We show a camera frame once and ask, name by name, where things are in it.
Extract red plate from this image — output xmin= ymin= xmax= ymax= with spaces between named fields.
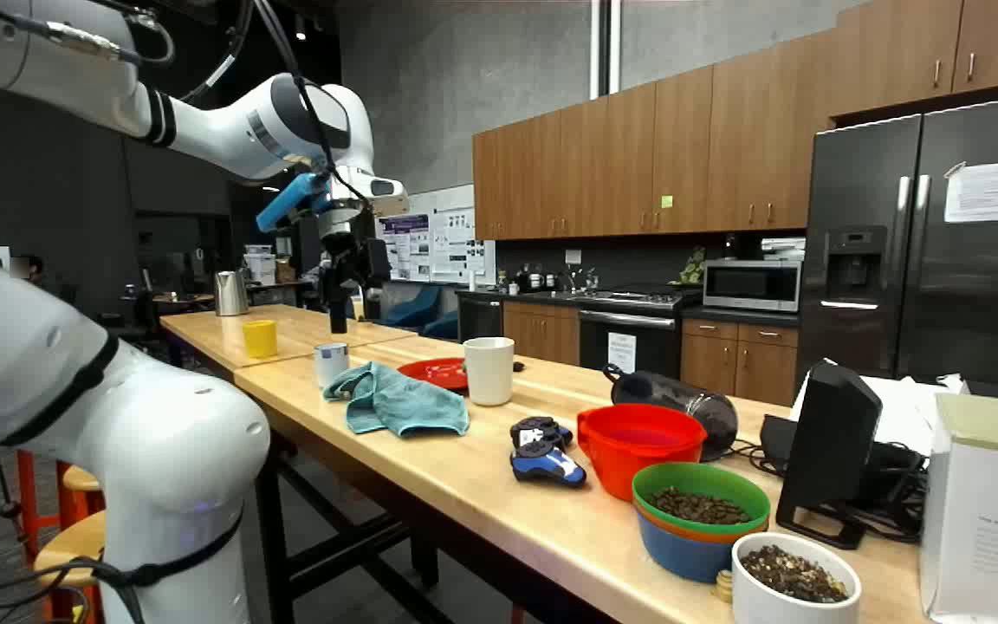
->
xmin=396 ymin=354 xmax=471 ymax=400

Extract wooden stool with orange legs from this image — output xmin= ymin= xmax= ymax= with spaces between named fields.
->
xmin=33 ymin=508 xmax=111 ymax=624
xmin=13 ymin=446 xmax=108 ymax=558

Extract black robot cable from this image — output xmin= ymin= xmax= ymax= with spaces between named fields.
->
xmin=0 ymin=0 xmax=339 ymax=149

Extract silver microwave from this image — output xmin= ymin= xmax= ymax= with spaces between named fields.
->
xmin=699 ymin=255 xmax=809 ymax=315

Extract black table frame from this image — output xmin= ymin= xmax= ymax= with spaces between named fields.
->
xmin=255 ymin=443 xmax=461 ymax=624

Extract white cardboard box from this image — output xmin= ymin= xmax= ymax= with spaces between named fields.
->
xmin=918 ymin=391 xmax=998 ymax=624

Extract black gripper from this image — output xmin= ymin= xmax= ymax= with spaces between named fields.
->
xmin=315 ymin=222 xmax=378 ymax=335

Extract red bowl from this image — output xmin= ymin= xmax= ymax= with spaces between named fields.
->
xmin=577 ymin=400 xmax=711 ymax=506

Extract small white cup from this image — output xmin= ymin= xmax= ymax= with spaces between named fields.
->
xmin=314 ymin=338 xmax=354 ymax=391

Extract tall white cup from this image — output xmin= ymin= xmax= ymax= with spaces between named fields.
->
xmin=461 ymin=333 xmax=519 ymax=409

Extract blue microfiber towel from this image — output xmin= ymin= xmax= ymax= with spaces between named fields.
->
xmin=322 ymin=360 xmax=474 ymax=443

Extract yellow cup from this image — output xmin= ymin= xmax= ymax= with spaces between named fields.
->
xmin=241 ymin=315 xmax=280 ymax=364

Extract blue bowl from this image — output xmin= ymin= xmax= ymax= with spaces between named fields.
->
xmin=634 ymin=506 xmax=744 ymax=586

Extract silver kettle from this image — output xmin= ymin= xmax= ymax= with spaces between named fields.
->
xmin=213 ymin=268 xmax=250 ymax=319

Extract white paper stack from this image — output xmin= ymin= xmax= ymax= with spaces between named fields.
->
xmin=791 ymin=372 xmax=971 ymax=457

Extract black equipment with cables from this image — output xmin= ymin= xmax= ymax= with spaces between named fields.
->
xmin=757 ymin=413 xmax=933 ymax=545

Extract black crumpled bag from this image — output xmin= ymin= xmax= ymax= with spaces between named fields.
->
xmin=605 ymin=364 xmax=742 ymax=457

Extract green bowl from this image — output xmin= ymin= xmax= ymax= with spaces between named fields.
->
xmin=627 ymin=460 xmax=778 ymax=549

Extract white bowl with nuts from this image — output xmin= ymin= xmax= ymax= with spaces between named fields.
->
xmin=728 ymin=530 xmax=866 ymax=624

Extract wooden base cabinets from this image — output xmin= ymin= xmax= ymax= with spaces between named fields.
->
xmin=500 ymin=299 xmax=806 ymax=409

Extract blue chair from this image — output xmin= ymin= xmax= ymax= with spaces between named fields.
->
xmin=383 ymin=283 xmax=465 ymax=343

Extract green potted plant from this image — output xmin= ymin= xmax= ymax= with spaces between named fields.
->
xmin=671 ymin=245 xmax=716 ymax=293

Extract black oven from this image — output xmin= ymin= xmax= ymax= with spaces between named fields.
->
xmin=577 ymin=289 xmax=688 ymax=381

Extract black double door fridge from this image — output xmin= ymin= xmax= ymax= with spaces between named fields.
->
xmin=799 ymin=88 xmax=998 ymax=401

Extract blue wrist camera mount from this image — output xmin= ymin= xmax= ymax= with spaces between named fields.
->
xmin=255 ymin=171 xmax=336 ymax=240

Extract white poster board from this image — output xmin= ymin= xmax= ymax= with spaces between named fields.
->
xmin=371 ymin=183 xmax=500 ymax=290

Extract wooden wall cabinets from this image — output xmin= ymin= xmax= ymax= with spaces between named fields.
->
xmin=471 ymin=0 xmax=998 ymax=242

